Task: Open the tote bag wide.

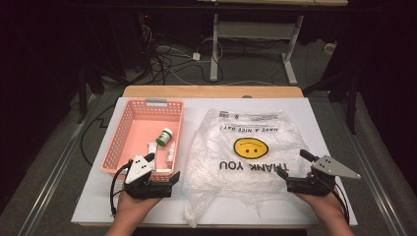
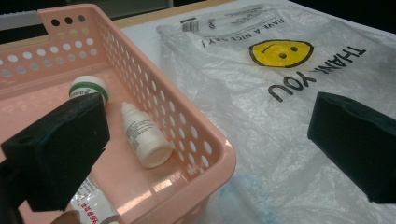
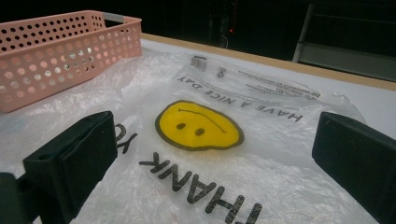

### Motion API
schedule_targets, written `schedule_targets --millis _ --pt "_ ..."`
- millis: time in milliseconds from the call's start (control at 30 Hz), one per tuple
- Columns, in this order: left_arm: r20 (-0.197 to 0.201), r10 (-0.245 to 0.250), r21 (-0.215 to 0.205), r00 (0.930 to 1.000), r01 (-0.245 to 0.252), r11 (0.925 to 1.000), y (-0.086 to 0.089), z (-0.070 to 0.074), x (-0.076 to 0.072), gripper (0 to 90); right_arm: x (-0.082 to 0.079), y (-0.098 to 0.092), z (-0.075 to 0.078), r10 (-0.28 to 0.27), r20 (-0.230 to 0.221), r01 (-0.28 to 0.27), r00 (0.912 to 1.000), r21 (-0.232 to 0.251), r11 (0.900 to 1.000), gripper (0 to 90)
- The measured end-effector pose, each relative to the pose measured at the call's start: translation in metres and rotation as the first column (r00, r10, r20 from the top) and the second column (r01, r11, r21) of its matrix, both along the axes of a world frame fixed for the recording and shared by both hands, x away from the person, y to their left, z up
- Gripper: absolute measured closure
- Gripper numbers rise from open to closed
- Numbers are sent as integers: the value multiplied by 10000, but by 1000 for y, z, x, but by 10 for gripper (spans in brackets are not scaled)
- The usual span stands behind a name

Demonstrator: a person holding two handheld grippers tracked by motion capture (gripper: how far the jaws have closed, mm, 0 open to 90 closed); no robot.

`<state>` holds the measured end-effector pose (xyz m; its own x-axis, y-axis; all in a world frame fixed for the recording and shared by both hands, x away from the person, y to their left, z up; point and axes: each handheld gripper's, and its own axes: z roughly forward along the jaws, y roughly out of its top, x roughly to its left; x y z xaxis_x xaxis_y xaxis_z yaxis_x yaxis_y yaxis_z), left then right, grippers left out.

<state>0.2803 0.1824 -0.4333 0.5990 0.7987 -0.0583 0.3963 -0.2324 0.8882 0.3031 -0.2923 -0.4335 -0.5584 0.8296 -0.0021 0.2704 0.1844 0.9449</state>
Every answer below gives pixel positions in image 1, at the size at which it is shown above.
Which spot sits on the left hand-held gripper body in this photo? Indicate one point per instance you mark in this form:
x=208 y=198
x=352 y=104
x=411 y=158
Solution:
x=139 y=170

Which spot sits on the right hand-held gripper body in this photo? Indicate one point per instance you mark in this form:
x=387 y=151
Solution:
x=327 y=168

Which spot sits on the green and white medicine bottle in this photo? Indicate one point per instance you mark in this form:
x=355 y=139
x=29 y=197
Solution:
x=164 y=136

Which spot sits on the pink perforated plastic basket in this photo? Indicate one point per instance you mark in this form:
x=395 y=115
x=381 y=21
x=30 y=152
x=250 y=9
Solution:
x=137 y=131

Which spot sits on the clear plastic bag yellow smiley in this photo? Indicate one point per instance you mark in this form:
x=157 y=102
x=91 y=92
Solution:
x=249 y=131

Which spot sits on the person's right hand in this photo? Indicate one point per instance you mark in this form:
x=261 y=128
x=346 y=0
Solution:
x=326 y=206

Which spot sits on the person's left hand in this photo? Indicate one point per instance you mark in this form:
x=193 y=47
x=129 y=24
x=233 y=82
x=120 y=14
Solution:
x=131 y=209

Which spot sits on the white medicine packet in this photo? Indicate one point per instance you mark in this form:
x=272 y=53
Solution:
x=163 y=169

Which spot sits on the dark tripod stand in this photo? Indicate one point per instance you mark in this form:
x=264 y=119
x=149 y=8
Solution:
x=351 y=105

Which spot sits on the white board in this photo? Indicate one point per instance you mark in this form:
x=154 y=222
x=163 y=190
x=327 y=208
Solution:
x=203 y=114

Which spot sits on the grey table grommet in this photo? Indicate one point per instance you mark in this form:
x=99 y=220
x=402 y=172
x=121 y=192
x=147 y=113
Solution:
x=247 y=96

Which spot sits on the white power strip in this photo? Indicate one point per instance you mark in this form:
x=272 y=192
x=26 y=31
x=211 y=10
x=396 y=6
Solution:
x=330 y=48

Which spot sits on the white power adapter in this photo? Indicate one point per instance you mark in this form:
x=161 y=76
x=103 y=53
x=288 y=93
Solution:
x=196 y=56

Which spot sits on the metal floor rail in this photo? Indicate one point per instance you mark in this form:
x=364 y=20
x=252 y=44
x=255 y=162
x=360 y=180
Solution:
x=52 y=180
x=370 y=173

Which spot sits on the white metal desk frame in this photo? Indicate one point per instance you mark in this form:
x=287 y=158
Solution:
x=214 y=49

